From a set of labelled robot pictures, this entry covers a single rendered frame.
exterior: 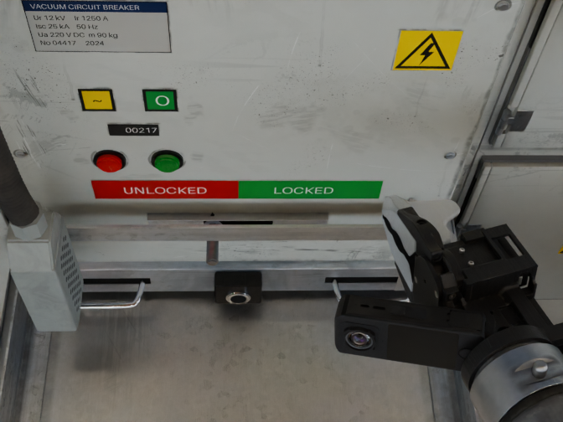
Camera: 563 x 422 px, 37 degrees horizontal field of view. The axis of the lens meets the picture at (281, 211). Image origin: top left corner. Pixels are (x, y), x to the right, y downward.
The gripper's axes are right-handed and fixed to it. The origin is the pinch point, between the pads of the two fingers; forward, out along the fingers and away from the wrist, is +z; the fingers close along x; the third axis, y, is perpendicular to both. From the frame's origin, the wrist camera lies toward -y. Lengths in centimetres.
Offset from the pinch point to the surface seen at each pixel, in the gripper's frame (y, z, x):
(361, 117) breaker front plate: 1.9, 11.1, 2.5
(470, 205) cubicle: 34, 42, -44
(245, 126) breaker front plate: -9.3, 14.4, 2.0
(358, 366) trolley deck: 1.4, 10.0, -35.8
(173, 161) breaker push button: -16.8, 16.7, -2.0
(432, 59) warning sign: 7.3, 7.4, 10.0
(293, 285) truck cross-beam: -3.8, 20.3, -29.0
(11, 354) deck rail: -40, 19, -27
